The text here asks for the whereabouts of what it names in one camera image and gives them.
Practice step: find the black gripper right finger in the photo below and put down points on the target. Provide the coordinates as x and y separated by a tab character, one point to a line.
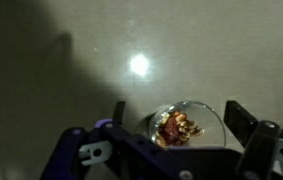
257	150

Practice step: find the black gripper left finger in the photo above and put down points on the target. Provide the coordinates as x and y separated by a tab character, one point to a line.
141	156

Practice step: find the mixed nuts and dried fruit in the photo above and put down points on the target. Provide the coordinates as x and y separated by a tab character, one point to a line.
172	130

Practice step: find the clear glass cup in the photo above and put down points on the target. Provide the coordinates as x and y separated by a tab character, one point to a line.
207	126

